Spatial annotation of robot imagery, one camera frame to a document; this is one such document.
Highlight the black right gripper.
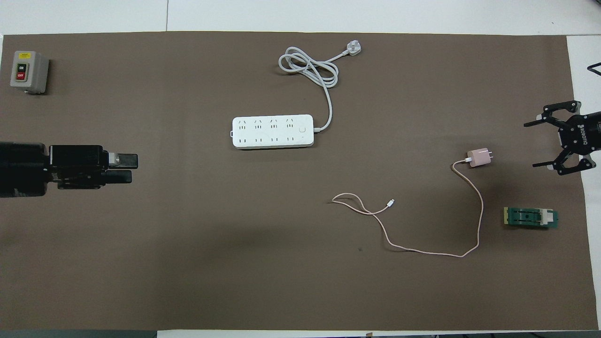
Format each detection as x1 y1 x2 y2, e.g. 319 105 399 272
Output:
524 100 601 177

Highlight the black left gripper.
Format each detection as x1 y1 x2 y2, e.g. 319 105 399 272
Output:
0 141 139 198

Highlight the pink wall charger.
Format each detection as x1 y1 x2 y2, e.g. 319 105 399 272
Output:
465 147 495 168

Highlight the pink charging cable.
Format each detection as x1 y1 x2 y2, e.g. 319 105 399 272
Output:
327 160 485 258

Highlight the white power strip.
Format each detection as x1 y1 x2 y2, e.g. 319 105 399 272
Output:
231 114 316 150

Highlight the brown table mat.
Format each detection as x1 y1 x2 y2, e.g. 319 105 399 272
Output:
0 31 593 332

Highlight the green knife switch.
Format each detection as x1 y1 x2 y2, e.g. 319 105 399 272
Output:
503 207 560 231

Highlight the grey on-off switch box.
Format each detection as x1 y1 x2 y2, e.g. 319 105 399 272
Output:
10 50 50 96

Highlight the white power strip cord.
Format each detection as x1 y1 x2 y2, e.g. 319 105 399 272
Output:
278 46 350 134

